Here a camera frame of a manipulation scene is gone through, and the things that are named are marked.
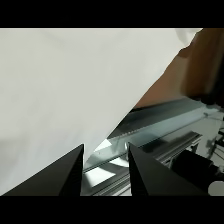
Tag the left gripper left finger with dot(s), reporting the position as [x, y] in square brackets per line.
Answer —
[63, 176]

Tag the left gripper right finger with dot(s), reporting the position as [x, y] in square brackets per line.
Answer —
[150, 178]

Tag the white shirt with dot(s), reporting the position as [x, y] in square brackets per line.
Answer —
[60, 93]

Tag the silver frame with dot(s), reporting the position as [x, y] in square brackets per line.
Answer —
[181, 142]

